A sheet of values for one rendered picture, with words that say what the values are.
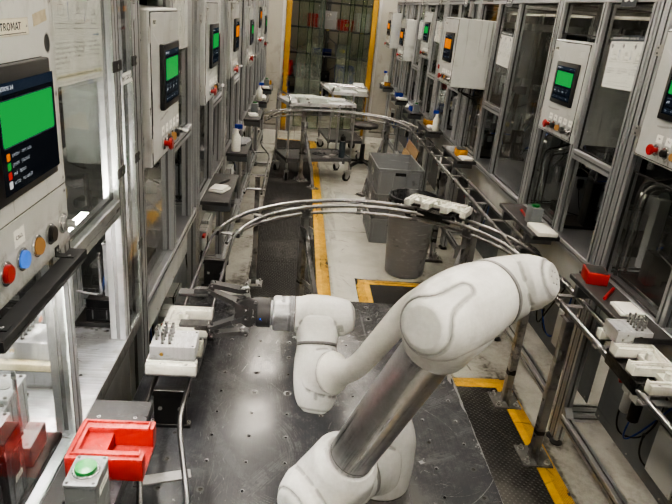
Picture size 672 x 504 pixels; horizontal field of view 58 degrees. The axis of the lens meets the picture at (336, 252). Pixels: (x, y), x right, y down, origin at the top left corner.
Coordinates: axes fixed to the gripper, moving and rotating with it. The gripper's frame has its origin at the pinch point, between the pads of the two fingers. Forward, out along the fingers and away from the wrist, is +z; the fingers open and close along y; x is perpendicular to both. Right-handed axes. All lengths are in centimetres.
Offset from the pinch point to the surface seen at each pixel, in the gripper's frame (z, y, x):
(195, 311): 6, -24, -44
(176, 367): 5.8, -24.7, -10.8
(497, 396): -139, -110, -127
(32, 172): 18, 44, 40
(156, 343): 12.0, -19.4, -14.4
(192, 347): 1.7, -19.4, -13.3
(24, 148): 18, 48, 42
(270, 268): -11, -110, -279
